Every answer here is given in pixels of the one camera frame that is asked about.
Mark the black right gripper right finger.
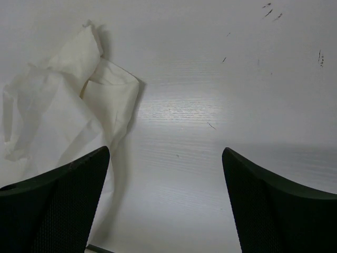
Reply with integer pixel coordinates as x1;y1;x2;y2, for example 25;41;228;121
222;148;336;252

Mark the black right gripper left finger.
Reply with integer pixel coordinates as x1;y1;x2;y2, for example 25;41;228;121
1;147;110;252

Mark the white pleated skirt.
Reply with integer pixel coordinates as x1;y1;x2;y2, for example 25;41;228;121
2;20;142;246

